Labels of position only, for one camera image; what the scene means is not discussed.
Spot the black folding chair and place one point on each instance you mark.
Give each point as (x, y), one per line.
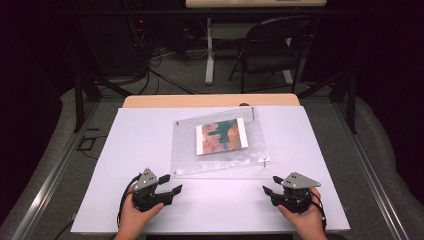
(266, 43)

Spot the clear acrylic photo frame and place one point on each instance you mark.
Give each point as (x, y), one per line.
(186, 160)

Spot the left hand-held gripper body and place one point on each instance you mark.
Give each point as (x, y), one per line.
(146, 180)

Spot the black device with red light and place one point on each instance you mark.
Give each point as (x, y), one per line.
(141, 23)

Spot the white table cover board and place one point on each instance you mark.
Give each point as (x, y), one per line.
(216, 206)

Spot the aluminium floor rail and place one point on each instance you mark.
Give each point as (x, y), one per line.
(366, 176)
(50, 186)

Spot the black metal crossbar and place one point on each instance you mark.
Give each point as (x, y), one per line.
(133, 12)

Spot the person's right hand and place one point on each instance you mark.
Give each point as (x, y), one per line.
(308, 223)

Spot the black metal stand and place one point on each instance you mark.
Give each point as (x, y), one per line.
(79, 106)
(351, 106)

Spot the painting print card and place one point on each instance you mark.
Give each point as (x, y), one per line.
(220, 136)

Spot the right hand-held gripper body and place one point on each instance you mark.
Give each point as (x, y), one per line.
(296, 181)

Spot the person's left hand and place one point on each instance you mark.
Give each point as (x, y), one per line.
(131, 221)

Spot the white-legged desk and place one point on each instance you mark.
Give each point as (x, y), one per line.
(209, 50)

